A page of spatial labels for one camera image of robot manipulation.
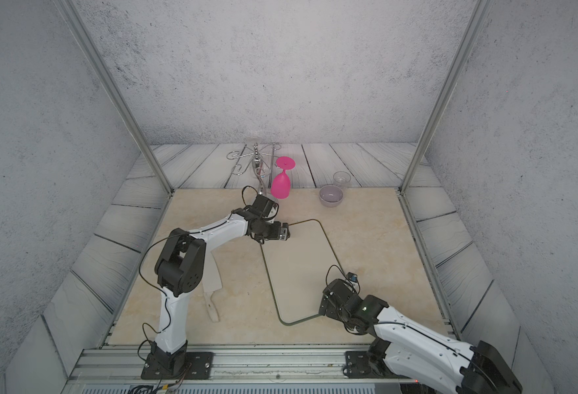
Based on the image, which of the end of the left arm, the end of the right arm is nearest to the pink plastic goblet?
the end of the left arm

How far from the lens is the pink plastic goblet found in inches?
37.5

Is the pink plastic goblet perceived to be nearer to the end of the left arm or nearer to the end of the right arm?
the end of the left arm
